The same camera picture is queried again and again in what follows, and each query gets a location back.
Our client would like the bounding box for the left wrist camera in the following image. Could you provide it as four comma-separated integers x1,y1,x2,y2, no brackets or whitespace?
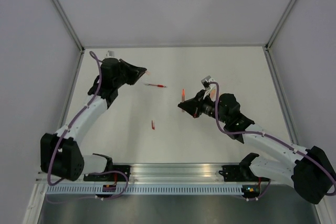
105,50,115,59

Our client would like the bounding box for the right aluminium frame post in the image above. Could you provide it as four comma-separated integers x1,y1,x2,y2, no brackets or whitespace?
264,0,298,51

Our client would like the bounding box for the aluminium frame post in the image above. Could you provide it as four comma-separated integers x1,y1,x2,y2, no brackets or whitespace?
264,0,298,51
50,0,85,53

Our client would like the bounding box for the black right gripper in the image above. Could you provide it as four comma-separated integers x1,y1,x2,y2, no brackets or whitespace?
179,89,228,124

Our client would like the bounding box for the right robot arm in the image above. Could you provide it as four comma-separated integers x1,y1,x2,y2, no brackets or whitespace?
178,90,335,205

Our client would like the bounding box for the white slotted cable duct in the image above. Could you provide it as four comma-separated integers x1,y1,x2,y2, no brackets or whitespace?
47,184,243,195

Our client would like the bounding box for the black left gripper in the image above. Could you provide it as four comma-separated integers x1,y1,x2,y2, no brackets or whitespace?
114,60,146,88

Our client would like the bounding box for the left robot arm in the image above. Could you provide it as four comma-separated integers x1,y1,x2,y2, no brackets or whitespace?
40,58,147,181

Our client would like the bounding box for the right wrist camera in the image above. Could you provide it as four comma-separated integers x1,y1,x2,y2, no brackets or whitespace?
201,76,216,98

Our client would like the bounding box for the wooden orange highlighter pencil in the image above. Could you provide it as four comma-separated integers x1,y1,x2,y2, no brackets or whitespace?
181,89,185,113

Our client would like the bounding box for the translucent orange highlighter marker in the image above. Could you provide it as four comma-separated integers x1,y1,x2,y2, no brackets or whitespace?
210,89,217,99

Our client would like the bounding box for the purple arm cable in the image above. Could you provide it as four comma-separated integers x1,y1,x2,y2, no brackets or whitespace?
47,50,129,186
207,81,336,196

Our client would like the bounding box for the left aluminium frame post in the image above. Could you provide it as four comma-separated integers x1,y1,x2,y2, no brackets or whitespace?
50,0,85,53

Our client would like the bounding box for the aluminium mounting rail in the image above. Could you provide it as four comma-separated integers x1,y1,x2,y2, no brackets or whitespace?
36,163,274,185

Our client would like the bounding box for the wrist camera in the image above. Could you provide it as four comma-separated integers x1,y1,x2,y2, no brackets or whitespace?
201,76,216,98
105,50,115,59

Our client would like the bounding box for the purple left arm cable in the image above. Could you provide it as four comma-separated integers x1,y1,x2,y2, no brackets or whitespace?
47,50,129,186

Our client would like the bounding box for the red pen cap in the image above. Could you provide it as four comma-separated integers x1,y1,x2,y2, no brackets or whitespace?
151,120,155,130

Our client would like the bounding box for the red gel pen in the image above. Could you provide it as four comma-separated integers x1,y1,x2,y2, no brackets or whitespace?
144,83,167,88

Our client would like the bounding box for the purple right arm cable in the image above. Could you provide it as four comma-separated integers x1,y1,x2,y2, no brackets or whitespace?
207,81,336,196

